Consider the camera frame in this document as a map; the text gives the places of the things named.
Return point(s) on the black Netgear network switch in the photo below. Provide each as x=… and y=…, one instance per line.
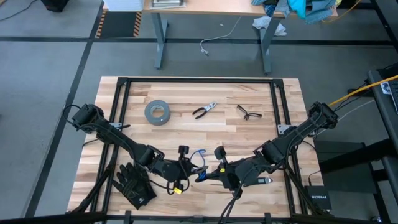
x=318, y=197

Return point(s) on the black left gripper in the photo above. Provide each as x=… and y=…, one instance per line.
x=175, y=171

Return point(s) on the white box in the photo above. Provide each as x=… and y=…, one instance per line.
x=124, y=4

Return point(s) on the black hazard-striped floor mat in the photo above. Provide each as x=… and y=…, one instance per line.
x=119, y=25

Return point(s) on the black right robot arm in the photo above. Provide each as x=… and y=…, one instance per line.
x=295, y=133

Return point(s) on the grey duct tape roll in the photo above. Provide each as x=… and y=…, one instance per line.
x=149, y=115

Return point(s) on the pile of clothes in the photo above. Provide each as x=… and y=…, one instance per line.
x=311, y=11

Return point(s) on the white cloth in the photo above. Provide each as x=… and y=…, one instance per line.
x=267, y=23

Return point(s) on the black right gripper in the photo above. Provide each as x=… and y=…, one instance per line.
x=236, y=174

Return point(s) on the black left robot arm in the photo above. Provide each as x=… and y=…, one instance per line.
x=118, y=140

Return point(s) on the black utility knife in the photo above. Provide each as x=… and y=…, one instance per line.
x=264, y=180

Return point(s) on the clear safety glasses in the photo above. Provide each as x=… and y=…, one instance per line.
x=247, y=115

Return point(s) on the black work glove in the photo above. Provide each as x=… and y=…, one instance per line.
x=133, y=186

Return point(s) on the wooden desk with grey legs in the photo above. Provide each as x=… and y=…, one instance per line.
x=217, y=7

